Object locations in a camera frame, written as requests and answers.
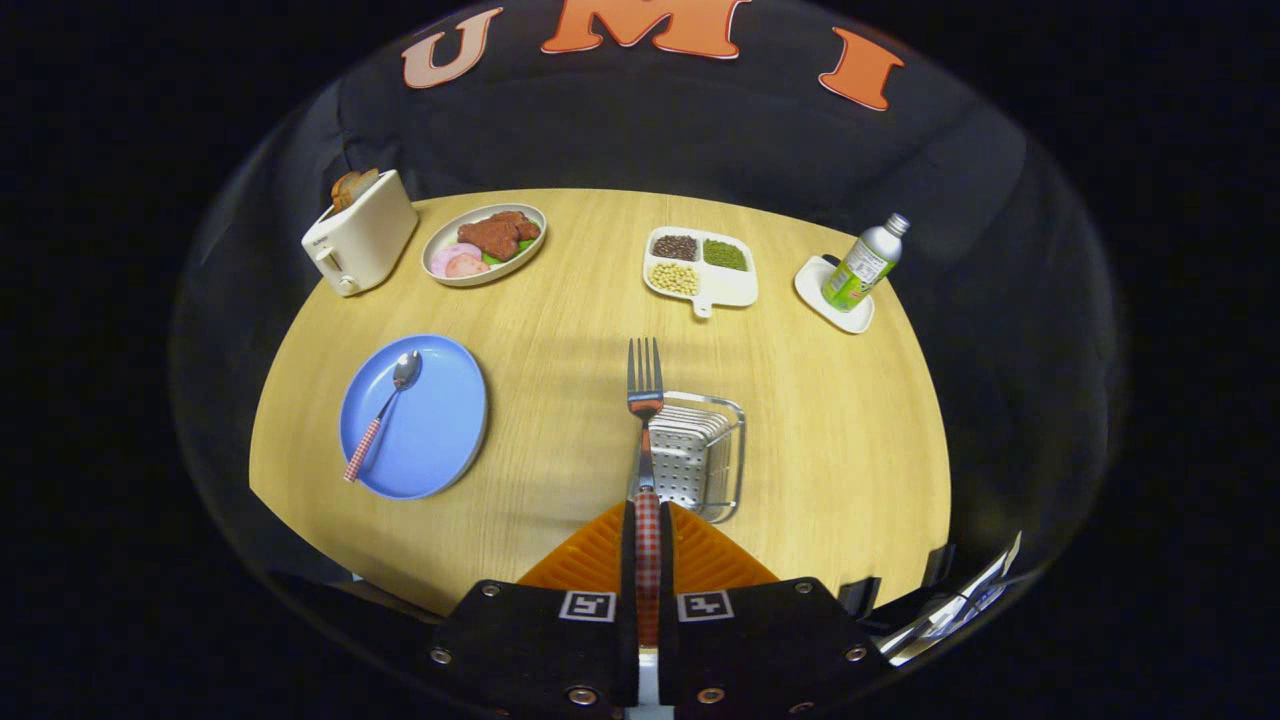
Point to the dark brown beans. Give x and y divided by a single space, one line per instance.
675 247

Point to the white toaster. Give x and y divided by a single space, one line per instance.
365 240

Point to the green lettuce leaf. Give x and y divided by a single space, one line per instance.
525 245

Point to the green label metal bottle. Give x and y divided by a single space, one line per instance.
862 270

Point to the white divided dish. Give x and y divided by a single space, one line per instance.
735 290

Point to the green beans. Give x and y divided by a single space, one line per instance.
724 254

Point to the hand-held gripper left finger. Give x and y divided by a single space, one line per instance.
629 560

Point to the white food plate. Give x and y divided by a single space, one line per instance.
520 263

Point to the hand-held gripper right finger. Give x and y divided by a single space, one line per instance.
666 560

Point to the red-brown steak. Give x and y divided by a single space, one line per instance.
495 237

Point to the blue plate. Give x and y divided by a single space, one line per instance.
440 420

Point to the brown bread slice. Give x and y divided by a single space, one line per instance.
343 192
366 182

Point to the small white tray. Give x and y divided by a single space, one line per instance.
845 318

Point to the pink ham slices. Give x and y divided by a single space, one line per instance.
455 263

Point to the yellow soybeans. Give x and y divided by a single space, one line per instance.
675 278

